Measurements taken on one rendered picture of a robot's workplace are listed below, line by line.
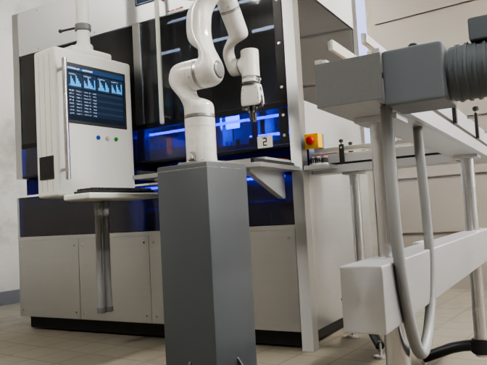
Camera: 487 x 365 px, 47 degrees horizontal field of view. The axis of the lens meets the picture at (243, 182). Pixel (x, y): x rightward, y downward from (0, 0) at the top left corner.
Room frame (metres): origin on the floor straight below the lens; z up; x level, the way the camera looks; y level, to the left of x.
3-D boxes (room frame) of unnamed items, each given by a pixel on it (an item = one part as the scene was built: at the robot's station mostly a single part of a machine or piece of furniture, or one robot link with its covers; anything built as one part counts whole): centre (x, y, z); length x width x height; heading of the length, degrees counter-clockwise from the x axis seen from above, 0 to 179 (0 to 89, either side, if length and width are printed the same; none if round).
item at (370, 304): (1.70, -0.60, 0.49); 1.60 x 0.08 x 0.12; 150
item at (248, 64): (2.55, -0.06, 1.35); 0.09 x 0.08 x 0.13; 58
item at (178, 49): (3.06, 0.34, 1.50); 0.47 x 0.01 x 0.59; 60
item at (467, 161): (2.18, -0.87, 0.46); 0.09 x 0.09 x 0.77; 60
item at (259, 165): (2.73, 0.11, 0.87); 0.70 x 0.48 x 0.02; 60
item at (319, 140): (2.69, -0.35, 0.99); 0.08 x 0.07 x 0.07; 150
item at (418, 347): (1.19, -0.35, 0.59); 0.36 x 0.04 x 0.50; 150
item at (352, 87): (1.83, -0.67, 0.92); 1.90 x 0.15 x 0.16; 150
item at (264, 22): (2.84, -0.05, 1.50); 0.43 x 0.01 x 0.59; 60
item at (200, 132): (2.19, 0.16, 0.95); 0.19 x 0.19 x 0.18
